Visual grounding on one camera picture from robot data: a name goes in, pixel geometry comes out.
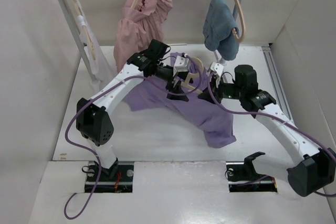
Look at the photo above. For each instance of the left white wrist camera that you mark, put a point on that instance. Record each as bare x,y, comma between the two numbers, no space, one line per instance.
181,64

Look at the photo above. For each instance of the blue denim shirt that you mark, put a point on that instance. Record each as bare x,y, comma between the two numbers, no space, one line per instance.
218,30

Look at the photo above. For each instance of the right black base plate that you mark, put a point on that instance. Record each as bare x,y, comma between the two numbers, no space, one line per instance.
242,177

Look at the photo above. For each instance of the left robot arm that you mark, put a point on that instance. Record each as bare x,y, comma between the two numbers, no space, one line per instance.
94,120

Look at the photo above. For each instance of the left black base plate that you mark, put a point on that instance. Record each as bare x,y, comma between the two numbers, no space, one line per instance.
119,180

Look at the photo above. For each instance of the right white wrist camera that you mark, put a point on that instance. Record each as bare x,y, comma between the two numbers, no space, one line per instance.
216,68

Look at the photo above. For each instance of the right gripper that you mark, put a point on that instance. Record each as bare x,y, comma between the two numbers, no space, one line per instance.
215,87

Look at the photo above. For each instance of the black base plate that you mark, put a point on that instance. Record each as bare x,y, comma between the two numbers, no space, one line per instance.
242,177
119,180

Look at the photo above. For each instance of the white sheer garment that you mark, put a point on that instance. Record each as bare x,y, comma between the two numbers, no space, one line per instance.
100,67

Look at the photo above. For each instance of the purple t shirt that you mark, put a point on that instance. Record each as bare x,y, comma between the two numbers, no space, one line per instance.
216,123

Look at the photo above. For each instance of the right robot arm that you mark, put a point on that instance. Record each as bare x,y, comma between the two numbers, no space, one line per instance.
311,165

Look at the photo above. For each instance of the aluminium rail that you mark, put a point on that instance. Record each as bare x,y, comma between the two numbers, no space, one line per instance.
276,82

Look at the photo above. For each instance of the grey metal clothes rack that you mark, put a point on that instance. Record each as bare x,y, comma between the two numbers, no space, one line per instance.
75,31

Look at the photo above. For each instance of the beige plastic hanger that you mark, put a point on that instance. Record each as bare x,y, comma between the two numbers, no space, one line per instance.
192,76

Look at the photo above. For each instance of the pink ruffled dress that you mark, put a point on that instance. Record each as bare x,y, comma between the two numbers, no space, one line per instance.
138,26

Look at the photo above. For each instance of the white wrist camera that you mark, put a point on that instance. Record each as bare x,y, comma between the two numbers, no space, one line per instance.
216,68
181,64

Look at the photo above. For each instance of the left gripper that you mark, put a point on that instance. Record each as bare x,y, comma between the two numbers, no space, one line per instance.
177,88

